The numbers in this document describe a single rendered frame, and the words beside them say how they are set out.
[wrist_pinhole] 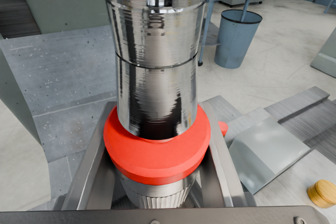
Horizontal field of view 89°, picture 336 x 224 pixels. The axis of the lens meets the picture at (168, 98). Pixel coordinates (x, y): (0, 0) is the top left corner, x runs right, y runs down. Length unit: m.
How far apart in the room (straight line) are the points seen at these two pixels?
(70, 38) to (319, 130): 0.58
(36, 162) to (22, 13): 1.39
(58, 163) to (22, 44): 0.25
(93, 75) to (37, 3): 0.16
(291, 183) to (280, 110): 0.29
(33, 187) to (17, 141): 0.49
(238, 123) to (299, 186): 0.10
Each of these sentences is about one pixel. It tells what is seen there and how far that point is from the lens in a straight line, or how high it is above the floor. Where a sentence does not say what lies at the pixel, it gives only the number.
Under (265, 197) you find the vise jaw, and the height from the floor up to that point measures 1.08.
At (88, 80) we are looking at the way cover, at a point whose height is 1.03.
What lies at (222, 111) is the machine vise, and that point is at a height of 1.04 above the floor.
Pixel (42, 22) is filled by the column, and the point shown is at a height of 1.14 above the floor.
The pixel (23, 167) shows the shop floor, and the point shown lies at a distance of 1.74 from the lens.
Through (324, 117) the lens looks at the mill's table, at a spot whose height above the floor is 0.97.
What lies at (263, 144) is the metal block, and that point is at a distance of 0.22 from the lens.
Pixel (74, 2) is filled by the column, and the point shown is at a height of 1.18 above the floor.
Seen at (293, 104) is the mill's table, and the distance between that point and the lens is 0.55.
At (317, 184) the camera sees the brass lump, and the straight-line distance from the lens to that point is 0.25.
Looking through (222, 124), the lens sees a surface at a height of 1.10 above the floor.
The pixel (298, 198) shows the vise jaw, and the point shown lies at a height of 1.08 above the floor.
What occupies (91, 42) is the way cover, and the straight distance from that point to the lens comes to 0.43.
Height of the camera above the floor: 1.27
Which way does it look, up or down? 43 degrees down
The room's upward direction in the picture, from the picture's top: 2 degrees clockwise
